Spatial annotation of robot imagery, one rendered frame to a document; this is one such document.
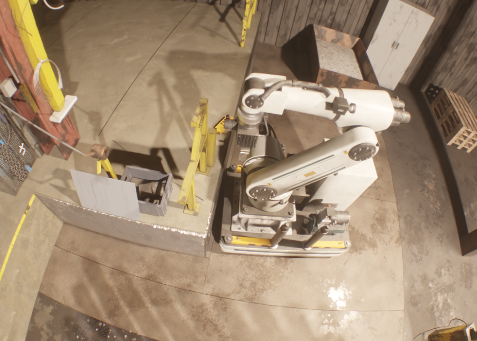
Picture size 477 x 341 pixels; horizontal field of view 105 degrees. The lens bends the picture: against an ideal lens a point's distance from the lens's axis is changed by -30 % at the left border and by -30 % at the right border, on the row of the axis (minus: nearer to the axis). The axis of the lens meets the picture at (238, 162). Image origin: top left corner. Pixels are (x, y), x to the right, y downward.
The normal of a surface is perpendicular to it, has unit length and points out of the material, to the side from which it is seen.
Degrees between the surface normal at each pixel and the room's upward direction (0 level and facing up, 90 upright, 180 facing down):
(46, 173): 0
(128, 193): 72
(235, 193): 0
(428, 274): 0
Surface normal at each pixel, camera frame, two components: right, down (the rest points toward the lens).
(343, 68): 0.07, -0.40
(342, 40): -0.13, 0.62
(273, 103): -0.05, 0.82
